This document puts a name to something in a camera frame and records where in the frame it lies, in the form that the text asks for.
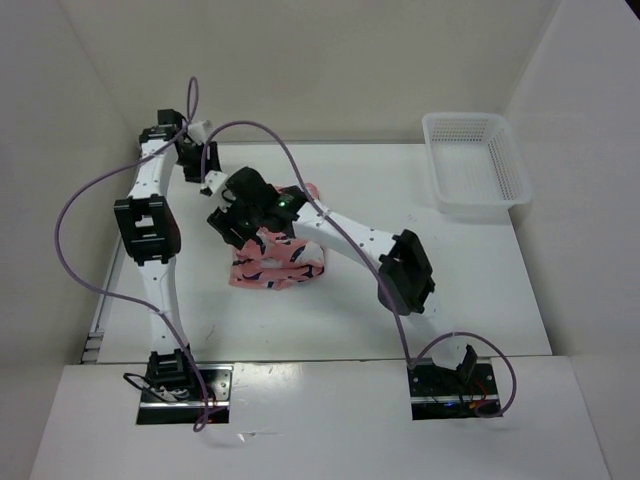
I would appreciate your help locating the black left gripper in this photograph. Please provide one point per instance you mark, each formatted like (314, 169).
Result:
(214, 162)

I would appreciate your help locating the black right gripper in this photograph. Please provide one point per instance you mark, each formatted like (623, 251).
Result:
(223, 222)

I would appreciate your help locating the pink shark print shorts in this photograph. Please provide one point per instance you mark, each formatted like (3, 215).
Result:
(275, 261)

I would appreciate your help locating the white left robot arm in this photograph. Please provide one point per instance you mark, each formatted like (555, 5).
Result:
(152, 240)

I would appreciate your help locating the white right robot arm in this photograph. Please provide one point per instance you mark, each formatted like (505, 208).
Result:
(398, 262)

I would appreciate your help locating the white plastic mesh basket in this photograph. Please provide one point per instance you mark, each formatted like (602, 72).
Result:
(477, 168)

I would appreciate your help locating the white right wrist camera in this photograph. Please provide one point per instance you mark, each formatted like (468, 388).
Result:
(214, 183)

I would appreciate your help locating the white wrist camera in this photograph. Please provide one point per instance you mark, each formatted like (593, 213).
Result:
(214, 183)
(200, 131)

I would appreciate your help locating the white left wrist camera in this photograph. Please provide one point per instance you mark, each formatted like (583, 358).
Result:
(200, 131)

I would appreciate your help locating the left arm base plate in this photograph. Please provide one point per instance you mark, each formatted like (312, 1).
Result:
(185, 405)

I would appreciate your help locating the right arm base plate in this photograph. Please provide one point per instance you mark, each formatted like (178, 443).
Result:
(438, 394)

